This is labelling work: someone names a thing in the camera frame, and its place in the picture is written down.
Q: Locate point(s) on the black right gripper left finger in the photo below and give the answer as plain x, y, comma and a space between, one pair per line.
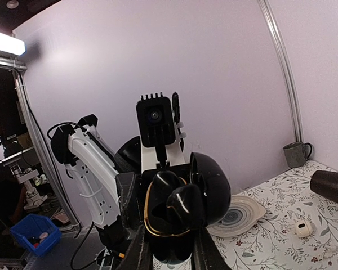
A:
138, 255

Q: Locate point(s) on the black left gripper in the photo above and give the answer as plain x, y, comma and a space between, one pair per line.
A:
127, 188

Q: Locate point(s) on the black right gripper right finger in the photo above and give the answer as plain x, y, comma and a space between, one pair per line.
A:
205, 255

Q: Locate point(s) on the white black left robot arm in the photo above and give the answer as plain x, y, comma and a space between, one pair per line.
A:
93, 165

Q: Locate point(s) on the white open earbud case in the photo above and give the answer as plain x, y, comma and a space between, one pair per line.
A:
303, 228

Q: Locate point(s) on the white spiral plate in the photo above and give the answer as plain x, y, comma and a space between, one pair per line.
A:
243, 213

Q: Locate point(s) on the blue plastic parts bin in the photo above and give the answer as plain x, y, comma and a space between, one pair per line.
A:
36, 233

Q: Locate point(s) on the grey cup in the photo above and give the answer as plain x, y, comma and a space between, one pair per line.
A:
297, 153

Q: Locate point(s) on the black cylinder speaker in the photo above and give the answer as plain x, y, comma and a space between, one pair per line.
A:
325, 183

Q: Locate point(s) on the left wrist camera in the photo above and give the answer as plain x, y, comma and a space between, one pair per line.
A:
159, 123

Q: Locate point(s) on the left aluminium frame post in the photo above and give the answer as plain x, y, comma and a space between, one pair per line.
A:
285, 65

